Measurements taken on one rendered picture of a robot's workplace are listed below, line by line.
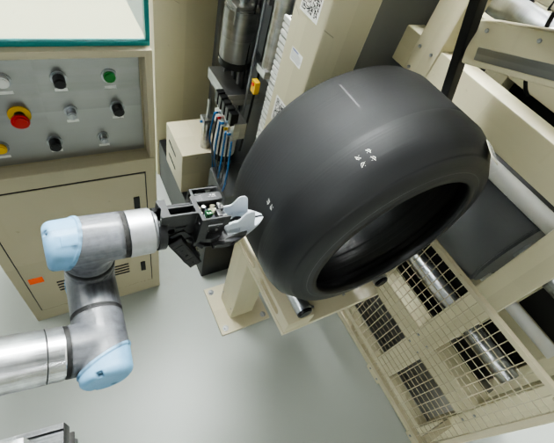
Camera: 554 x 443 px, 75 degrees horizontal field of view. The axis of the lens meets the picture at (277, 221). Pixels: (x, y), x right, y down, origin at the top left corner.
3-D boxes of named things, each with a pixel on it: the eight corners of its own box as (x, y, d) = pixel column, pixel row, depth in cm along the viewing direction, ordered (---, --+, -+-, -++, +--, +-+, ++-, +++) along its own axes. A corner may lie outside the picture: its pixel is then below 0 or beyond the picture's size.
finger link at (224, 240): (250, 237, 67) (205, 246, 62) (248, 242, 68) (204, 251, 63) (240, 218, 69) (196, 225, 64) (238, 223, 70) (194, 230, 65)
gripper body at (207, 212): (236, 216, 60) (164, 228, 54) (224, 246, 66) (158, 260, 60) (219, 184, 64) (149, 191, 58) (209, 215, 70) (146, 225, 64)
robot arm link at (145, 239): (130, 266, 58) (119, 227, 62) (159, 260, 60) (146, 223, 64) (133, 238, 53) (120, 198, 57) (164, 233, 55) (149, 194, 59)
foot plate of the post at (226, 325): (203, 290, 193) (203, 288, 191) (249, 275, 204) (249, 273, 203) (222, 336, 180) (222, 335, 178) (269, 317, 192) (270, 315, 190)
